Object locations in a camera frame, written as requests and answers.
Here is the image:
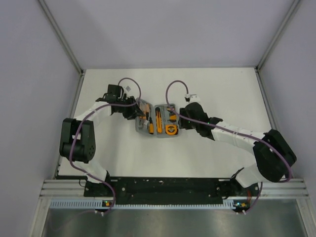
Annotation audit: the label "orange utility knife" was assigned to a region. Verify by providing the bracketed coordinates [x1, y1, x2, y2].
[155, 107, 163, 134]

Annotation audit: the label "white slotted cable duct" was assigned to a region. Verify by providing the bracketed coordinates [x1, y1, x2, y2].
[50, 199, 249, 210]

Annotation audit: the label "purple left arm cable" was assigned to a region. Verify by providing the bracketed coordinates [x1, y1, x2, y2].
[69, 78, 142, 216]

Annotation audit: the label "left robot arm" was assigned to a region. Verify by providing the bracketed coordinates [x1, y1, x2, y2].
[59, 84, 144, 196]

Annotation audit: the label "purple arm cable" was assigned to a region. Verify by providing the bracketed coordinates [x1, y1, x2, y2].
[69, 78, 142, 216]
[165, 80, 294, 215]

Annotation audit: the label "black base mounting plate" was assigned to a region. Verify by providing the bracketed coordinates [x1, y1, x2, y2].
[83, 177, 259, 205]

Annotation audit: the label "orange pliers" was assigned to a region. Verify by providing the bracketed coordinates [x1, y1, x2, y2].
[138, 101, 150, 129]

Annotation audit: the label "orange tape measure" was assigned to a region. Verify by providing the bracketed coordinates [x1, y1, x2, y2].
[165, 124, 178, 136]

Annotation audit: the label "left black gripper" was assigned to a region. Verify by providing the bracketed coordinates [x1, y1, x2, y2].
[117, 96, 145, 120]

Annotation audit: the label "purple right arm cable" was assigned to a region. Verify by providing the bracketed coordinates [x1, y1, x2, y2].
[165, 80, 294, 215]

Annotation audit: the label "grey plastic tool case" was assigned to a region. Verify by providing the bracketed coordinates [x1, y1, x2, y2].
[135, 99, 180, 138]

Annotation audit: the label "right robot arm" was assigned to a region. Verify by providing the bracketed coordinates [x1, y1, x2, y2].
[179, 102, 297, 196]

